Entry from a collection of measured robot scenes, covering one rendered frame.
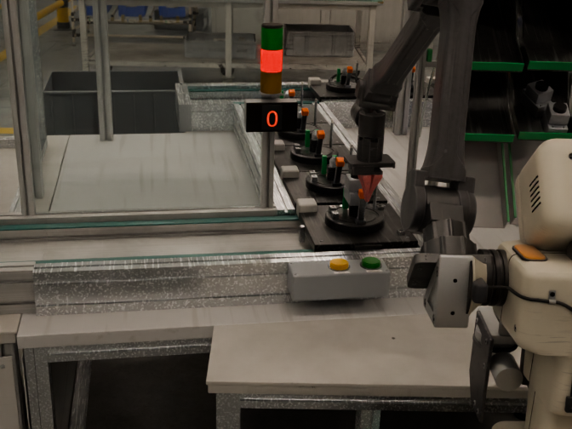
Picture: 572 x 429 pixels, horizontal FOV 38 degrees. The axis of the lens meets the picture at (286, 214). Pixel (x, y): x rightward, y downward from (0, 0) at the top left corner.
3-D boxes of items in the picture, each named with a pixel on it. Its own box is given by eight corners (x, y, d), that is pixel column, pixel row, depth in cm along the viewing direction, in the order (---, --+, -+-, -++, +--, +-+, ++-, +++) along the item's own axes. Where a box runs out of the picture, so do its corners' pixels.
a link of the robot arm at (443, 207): (431, 227, 127) (466, 231, 128) (426, 172, 132) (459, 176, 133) (412, 255, 135) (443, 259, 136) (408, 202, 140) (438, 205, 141)
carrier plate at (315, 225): (417, 248, 191) (418, 240, 190) (314, 253, 187) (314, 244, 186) (388, 209, 213) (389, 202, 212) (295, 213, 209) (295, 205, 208)
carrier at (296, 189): (387, 208, 214) (391, 161, 209) (294, 211, 210) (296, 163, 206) (363, 176, 236) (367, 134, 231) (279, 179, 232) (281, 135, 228)
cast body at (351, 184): (368, 205, 194) (369, 177, 192) (349, 206, 194) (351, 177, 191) (359, 192, 202) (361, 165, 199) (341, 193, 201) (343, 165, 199)
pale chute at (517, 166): (565, 225, 196) (571, 219, 192) (509, 224, 196) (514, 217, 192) (554, 121, 207) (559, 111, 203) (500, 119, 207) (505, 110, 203)
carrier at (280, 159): (363, 176, 236) (366, 134, 232) (279, 178, 233) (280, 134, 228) (344, 151, 259) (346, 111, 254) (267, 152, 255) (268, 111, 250)
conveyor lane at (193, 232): (414, 283, 194) (418, 244, 190) (39, 301, 181) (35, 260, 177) (381, 235, 220) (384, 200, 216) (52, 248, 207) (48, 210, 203)
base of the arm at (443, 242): (414, 262, 123) (496, 264, 123) (411, 214, 127) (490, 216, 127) (406, 288, 130) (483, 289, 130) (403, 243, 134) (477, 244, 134)
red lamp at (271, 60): (283, 72, 192) (283, 51, 190) (261, 72, 191) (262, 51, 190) (280, 67, 197) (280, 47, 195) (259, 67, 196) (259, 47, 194)
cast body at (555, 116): (564, 139, 190) (573, 115, 185) (545, 138, 190) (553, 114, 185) (557, 115, 196) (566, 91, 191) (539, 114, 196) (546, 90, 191)
